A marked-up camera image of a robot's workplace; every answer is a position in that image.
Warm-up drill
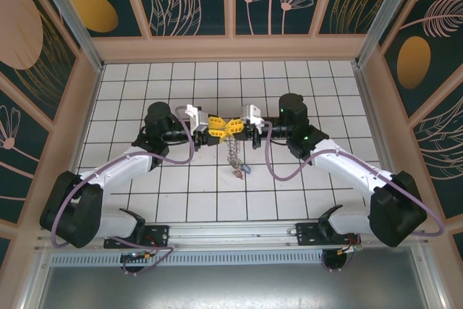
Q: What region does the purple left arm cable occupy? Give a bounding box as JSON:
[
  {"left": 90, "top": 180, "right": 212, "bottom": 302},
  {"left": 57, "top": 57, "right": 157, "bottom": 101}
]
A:
[{"left": 50, "top": 106, "right": 196, "bottom": 277}]

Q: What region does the silver ring chain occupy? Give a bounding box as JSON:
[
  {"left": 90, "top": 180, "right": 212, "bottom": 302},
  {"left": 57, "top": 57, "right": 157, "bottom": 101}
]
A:
[{"left": 226, "top": 138, "right": 242, "bottom": 171}]

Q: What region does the grey sheet metal panel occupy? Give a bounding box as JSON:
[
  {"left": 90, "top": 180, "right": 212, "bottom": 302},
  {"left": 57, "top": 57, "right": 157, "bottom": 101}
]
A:
[{"left": 35, "top": 265, "right": 435, "bottom": 309}]

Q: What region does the aluminium corner post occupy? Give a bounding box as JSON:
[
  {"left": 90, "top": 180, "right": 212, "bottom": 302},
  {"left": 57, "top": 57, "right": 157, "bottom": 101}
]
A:
[
  {"left": 30, "top": 0, "right": 105, "bottom": 73},
  {"left": 354, "top": 0, "right": 416, "bottom": 69}
]

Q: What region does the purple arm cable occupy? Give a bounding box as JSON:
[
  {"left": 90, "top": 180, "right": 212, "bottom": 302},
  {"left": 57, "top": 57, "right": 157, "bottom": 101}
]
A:
[
  {"left": 50, "top": 106, "right": 196, "bottom": 277},
  {"left": 265, "top": 122, "right": 446, "bottom": 274}
]

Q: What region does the aluminium side rail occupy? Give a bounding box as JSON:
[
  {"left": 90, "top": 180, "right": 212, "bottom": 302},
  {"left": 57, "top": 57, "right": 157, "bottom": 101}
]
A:
[
  {"left": 352, "top": 64, "right": 449, "bottom": 309},
  {"left": 57, "top": 64, "right": 106, "bottom": 225}
]

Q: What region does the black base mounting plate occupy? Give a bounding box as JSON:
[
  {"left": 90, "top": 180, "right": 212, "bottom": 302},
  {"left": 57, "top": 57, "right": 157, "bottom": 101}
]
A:
[
  {"left": 103, "top": 224, "right": 171, "bottom": 249},
  {"left": 295, "top": 221, "right": 362, "bottom": 247}
]

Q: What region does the grey slotted cable duct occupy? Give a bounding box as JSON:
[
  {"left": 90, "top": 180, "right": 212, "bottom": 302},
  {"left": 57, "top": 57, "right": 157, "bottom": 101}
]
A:
[{"left": 48, "top": 253, "right": 326, "bottom": 267}]

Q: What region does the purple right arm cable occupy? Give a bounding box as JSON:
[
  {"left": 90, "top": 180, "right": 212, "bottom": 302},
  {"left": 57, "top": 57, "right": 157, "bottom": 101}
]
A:
[{"left": 265, "top": 122, "right": 446, "bottom": 274}]

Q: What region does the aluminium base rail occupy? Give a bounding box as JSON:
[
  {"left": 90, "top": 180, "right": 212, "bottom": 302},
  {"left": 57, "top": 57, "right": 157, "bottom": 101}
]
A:
[{"left": 35, "top": 222, "right": 428, "bottom": 250}]

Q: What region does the small circuit board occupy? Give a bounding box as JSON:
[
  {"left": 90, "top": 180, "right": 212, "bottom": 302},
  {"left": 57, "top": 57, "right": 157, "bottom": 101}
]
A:
[{"left": 121, "top": 250, "right": 155, "bottom": 263}]

